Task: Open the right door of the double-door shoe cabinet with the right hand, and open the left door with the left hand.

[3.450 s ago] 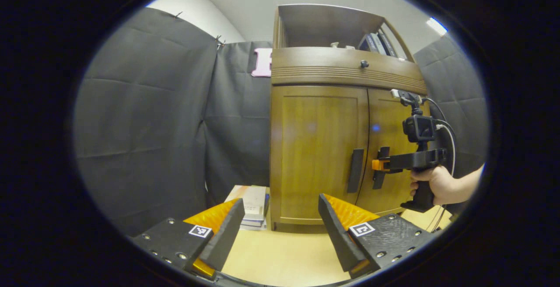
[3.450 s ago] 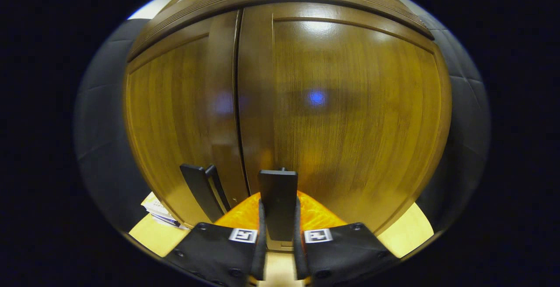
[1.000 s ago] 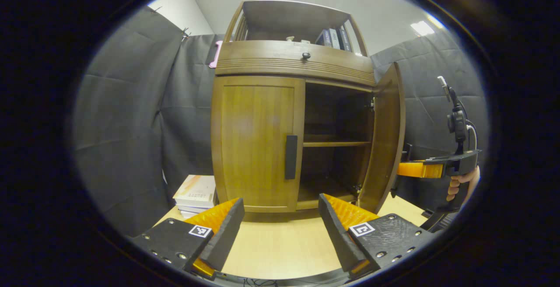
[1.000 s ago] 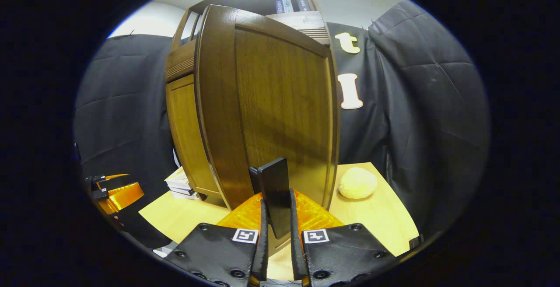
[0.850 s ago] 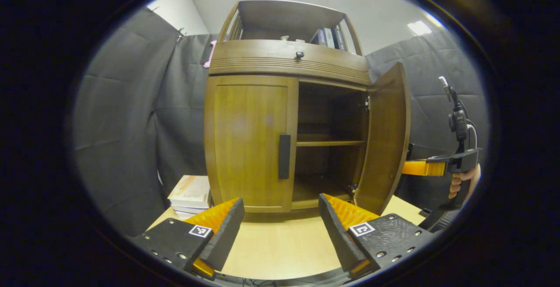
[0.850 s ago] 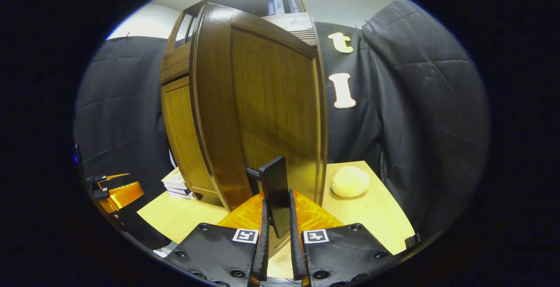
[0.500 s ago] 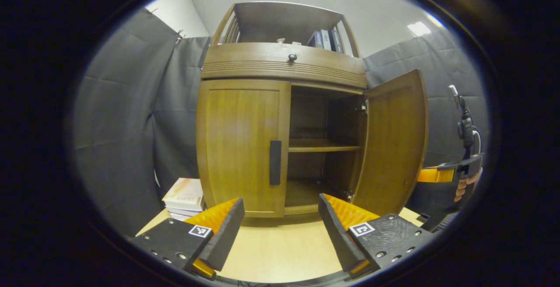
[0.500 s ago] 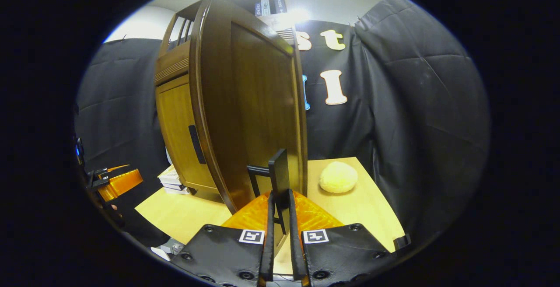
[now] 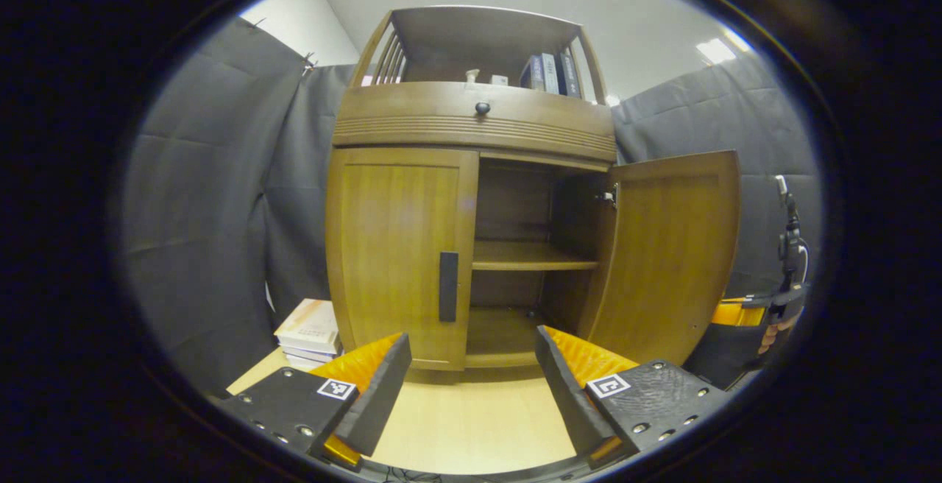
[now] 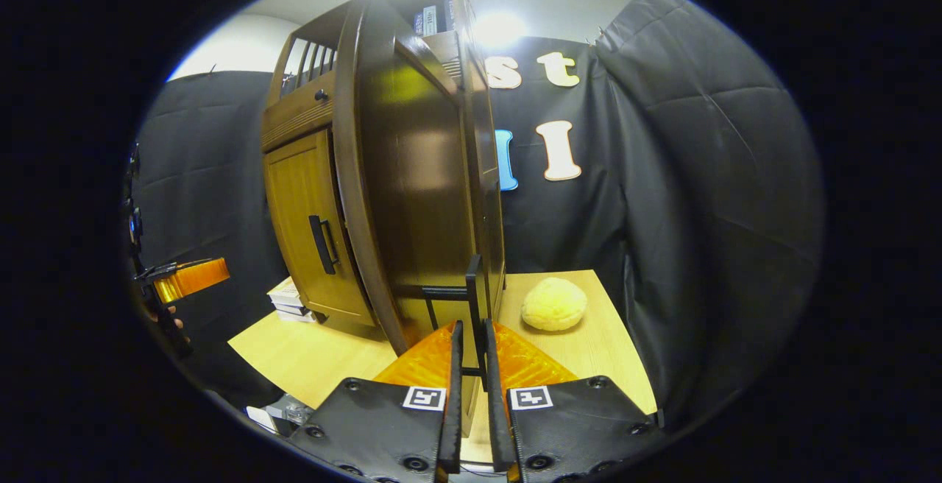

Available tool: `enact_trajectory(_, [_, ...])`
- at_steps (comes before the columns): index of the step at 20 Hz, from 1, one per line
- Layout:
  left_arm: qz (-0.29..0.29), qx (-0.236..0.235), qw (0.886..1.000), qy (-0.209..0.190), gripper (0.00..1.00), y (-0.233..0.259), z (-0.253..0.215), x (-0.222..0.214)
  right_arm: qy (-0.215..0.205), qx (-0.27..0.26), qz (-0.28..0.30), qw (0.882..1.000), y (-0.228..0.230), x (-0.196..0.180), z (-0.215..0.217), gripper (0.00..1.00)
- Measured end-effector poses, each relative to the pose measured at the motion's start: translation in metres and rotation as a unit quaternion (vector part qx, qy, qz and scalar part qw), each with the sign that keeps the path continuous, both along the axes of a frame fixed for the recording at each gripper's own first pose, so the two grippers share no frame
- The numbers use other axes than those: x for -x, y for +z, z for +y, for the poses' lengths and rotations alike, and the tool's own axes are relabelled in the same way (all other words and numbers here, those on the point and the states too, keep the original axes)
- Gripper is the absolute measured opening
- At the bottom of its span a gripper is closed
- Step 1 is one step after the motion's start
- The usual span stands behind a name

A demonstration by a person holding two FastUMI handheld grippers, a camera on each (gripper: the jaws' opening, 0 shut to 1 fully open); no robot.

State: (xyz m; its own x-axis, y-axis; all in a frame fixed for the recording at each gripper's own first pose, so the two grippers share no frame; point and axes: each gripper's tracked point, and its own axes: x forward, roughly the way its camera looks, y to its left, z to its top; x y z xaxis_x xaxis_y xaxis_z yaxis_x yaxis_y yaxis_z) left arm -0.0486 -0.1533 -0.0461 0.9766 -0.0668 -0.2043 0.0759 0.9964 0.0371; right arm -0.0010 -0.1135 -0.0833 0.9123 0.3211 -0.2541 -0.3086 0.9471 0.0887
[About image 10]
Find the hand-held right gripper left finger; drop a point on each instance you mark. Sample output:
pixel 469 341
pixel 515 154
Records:
pixel 450 424

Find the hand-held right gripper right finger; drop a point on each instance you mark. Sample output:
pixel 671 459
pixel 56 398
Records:
pixel 499 424

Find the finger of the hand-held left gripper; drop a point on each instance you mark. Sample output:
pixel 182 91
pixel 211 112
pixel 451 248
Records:
pixel 195 277

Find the wooden cabinet door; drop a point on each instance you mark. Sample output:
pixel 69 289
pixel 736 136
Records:
pixel 302 203
pixel 412 174

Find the wooden double-door shoe cabinet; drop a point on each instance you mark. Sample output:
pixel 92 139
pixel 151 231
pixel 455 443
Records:
pixel 486 137

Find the stack of white books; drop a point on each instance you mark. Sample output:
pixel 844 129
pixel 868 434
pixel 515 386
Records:
pixel 288 300

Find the yellow bread bun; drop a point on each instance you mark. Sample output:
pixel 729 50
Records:
pixel 553 305

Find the white plastic object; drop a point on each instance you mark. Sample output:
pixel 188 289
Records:
pixel 280 413

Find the wooden drawer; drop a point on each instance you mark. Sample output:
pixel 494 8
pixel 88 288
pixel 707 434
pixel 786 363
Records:
pixel 294 111

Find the black backdrop cloth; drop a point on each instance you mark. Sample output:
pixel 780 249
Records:
pixel 699 174

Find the dark blue book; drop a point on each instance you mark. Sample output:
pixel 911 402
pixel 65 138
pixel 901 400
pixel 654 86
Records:
pixel 419 23

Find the light grey book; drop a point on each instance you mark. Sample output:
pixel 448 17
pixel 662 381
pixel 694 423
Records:
pixel 430 20

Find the small ceiling light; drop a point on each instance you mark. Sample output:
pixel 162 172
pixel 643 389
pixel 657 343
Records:
pixel 500 30

